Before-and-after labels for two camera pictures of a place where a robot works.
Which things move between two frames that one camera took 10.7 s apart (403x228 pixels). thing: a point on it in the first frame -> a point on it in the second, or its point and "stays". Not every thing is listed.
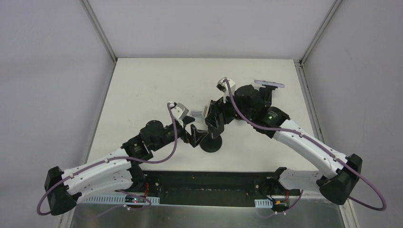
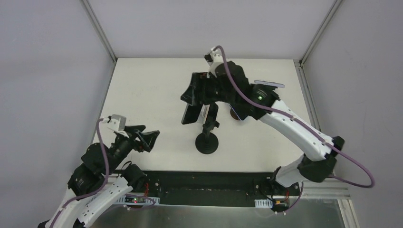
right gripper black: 216,112 -> 201,89
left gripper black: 188,129 -> 136,138
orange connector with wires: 278,206 stays
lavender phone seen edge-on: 270,83 stays
